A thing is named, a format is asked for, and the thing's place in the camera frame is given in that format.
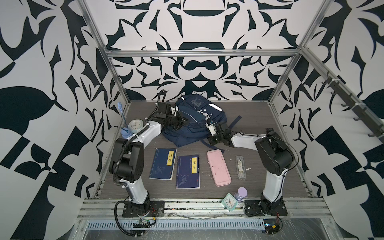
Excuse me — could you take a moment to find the right circuit board green light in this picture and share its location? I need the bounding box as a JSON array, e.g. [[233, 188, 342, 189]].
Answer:
[[263, 218, 283, 235]]

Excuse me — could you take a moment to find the clear plastic ruler case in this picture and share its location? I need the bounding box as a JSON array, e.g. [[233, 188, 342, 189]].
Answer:
[[236, 156, 246, 181]]

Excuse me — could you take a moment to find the purple lidded small bottle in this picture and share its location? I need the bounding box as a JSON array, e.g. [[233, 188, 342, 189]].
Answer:
[[235, 187, 248, 202]]

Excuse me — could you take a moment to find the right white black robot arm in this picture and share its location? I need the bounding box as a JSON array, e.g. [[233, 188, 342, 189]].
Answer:
[[208, 123, 295, 213]]

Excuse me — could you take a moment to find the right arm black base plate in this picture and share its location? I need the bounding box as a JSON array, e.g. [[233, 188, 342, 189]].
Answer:
[[245, 200, 288, 217]]

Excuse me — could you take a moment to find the left small circuit board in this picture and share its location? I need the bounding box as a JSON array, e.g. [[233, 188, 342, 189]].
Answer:
[[132, 218, 157, 229]]

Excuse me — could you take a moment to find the wall mounted hook rail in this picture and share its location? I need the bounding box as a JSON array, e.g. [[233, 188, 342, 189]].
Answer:
[[321, 70, 384, 139]]

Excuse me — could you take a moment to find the blue book yellow label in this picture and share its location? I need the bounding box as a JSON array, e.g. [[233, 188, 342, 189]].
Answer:
[[149, 149, 177, 181], [176, 155, 200, 189]]

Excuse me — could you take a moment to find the navy blue student backpack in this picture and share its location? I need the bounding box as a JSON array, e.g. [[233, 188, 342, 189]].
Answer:
[[162, 94, 242, 150]]

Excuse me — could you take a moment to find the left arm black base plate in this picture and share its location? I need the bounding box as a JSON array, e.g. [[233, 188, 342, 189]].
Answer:
[[122, 201, 165, 218]]

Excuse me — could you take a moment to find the white perforated cable tray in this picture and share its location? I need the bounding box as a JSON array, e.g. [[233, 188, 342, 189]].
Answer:
[[87, 219, 265, 231]]

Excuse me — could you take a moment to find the pink pencil case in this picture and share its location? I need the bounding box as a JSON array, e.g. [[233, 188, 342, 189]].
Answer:
[[207, 150, 232, 187]]

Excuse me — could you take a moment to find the small green alarm clock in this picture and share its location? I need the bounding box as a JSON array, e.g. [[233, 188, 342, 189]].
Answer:
[[221, 193, 238, 212]]

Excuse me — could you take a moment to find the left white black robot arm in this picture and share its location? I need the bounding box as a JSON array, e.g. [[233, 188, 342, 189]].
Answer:
[[109, 102, 188, 213]]

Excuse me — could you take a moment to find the light blue round wall clock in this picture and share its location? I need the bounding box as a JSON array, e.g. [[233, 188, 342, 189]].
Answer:
[[128, 119, 144, 134]]

